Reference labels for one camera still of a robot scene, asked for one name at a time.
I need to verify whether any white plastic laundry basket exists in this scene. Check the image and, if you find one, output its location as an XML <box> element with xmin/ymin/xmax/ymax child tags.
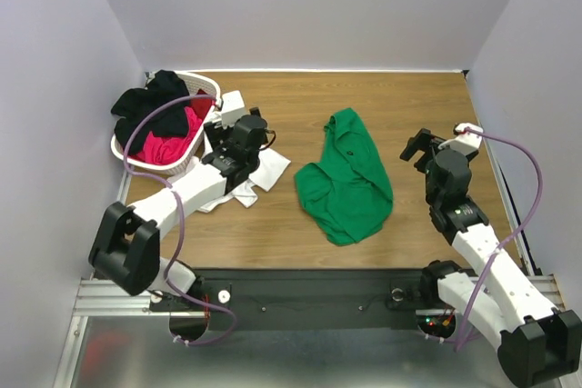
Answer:
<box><xmin>111</xmin><ymin>71</ymin><xmax>222</xmax><ymax>175</ymax></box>

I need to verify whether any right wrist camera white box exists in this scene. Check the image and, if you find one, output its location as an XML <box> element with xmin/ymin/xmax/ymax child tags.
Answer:
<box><xmin>438</xmin><ymin>123</ymin><xmax>483</xmax><ymax>156</ymax></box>

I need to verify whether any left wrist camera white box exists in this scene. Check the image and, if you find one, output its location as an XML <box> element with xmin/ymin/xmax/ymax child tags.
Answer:
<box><xmin>215</xmin><ymin>90</ymin><xmax>247</xmax><ymax>126</ymax></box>

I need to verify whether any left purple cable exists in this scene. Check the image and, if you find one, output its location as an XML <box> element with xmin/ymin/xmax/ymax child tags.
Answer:
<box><xmin>121</xmin><ymin>94</ymin><xmax>238</xmax><ymax>347</ymax></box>

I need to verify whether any red t shirt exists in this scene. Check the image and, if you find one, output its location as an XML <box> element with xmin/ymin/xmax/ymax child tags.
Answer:
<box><xmin>123</xmin><ymin>89</ymin><xmax>215</xmax><ymax>166</ymax></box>

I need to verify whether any green t shirt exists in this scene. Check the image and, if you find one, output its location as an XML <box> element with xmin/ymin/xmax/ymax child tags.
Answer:
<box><xmin>295</xmin><ymin>108</ymin><xmax>394</xmax><ymax>246</ymax></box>

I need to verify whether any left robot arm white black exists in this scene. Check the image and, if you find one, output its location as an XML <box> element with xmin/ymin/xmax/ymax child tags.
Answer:
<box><xmin>88</xmin><ymin>108</ymin><xmax>267</xmax><ymax>310</ymax></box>

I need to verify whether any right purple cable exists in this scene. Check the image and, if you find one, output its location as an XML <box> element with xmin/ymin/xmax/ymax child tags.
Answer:
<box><xmin>425</xmin><ymin>129</ymin><xmax>544</xmax><ymax>352</ymax></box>

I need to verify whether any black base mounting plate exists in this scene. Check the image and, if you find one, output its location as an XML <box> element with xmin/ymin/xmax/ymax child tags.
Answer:
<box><xmin>150</xmin><ymin>268</ymin><xmax>455</xmax><ymax>333</ymax></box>

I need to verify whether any purple cable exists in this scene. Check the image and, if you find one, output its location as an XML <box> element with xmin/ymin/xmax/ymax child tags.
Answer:
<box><xmin>121</xmin><ymin>94</ymin><xmax>238</xmax><ymax>347</ymax></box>
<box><xmin>425</xmin><ymin>129</ymin><xmax>544</xmax><ymax>352</ymax></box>

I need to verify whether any white t shirt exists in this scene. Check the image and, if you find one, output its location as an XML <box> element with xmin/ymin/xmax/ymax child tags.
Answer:
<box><xmin>198</xmin><ymin>148</ymin><xmax>291</xmax><ymax>213</ymax></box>

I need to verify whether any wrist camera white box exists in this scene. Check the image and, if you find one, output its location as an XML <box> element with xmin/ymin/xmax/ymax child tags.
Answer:
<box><xmin>438</xmin><ymin>123</ymin><xmax>483</xmax><ymax>156</ymax></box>
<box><xmin>215</xmin><ymin>90</ymin><xmax>247</xmax><ymax>126</ymax></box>

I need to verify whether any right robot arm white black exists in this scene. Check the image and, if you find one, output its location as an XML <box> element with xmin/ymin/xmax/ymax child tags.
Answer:
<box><xmin>400</xmin><ymin>123</ymin><xmax>581</xmax><ymax>387</ymax></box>

